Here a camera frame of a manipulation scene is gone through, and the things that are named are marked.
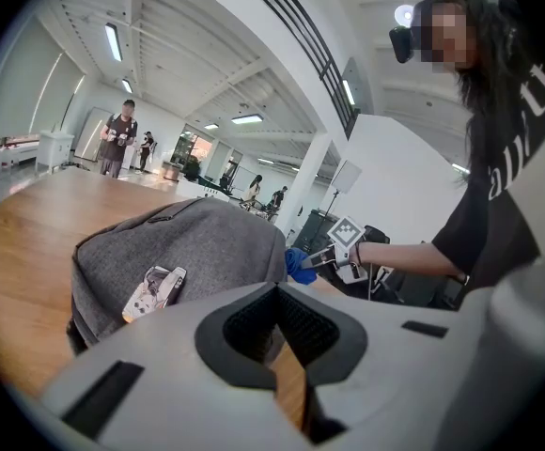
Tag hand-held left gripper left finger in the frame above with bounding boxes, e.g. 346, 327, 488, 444
41, 282, 309, 451

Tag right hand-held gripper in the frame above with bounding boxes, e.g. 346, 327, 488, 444
300, 214, 367, 285

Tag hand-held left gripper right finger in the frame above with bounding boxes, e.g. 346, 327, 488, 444
276, 282, 471, 451

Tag blue cloth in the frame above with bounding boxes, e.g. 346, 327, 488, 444
284, 246, 319, 285

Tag grey backpack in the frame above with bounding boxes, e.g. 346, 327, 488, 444
67, 197, 288, 359

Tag person's right forearm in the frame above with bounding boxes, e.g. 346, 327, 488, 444
354, 241, 464, 279

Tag large black equipment case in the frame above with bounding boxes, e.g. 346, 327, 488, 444
293, 208, 344, 253

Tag black light stand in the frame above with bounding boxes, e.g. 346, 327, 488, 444
321, 190, 342, 234

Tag white softbox panel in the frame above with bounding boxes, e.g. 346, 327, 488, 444
331, 159, 364, 194

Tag white whiteboard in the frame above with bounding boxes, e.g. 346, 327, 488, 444
237, 165, 260, 192

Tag white counter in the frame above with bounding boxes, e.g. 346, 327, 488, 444
178, 176, 231, 202

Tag person's black shirt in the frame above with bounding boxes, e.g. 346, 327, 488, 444
429, 63, 545, 309

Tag green potted plant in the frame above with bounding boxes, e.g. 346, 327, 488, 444
180, 155, 203, 182

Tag large glass window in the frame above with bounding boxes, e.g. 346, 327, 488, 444
174, 129, 215, 178

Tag black metal railing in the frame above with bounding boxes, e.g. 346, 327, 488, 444
228, 0, 361, 140

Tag person's face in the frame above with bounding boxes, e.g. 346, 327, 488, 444
417, 0, 480, 72

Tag small white cabinet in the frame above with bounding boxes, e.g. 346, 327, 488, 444
35, 129, 75, 173

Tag white standing panel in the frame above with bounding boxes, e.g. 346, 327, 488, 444
72, 105, 114, 163

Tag round ceiling light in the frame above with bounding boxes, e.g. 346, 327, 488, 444
393, 3, 417, 27

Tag long white low shelf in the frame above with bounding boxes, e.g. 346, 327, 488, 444
0, 132, 41, 182

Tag white keychain charm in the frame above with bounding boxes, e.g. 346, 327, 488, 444
120, 265, 188, 324

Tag black head camera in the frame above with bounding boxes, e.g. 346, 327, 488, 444
388, 24, 415, 64

